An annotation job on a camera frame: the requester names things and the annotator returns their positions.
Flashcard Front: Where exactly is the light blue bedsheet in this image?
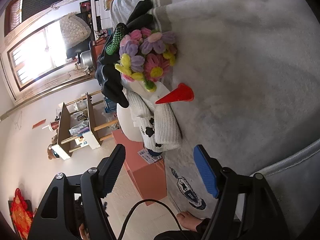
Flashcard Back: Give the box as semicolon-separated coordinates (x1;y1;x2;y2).
256;140;319;237

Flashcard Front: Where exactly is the bare foot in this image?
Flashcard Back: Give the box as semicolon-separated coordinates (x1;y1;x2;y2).
176;211;203;232

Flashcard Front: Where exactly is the wooden shelf rack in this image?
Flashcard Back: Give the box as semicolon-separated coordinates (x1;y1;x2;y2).
47;91;119;160

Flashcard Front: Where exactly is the white ribbed pot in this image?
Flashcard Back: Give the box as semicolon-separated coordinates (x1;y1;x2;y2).
117;78;169;142

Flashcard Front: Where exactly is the red cone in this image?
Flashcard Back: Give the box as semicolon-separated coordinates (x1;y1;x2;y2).
155;83;194;105

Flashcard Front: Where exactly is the grey blanket with emblem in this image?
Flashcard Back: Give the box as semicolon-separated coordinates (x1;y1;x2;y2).
111;0;319;216

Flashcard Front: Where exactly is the green black glove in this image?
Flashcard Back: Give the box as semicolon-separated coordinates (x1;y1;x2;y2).
105;23;128;55

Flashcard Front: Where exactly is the black garment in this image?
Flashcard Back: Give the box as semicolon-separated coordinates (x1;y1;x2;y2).
95;0;153;108

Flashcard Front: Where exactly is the red orange wall ornament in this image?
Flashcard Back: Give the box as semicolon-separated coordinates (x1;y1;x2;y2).
9;188;33;239

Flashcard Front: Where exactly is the black cable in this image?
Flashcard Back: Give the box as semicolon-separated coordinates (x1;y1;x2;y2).
117;199;187;240

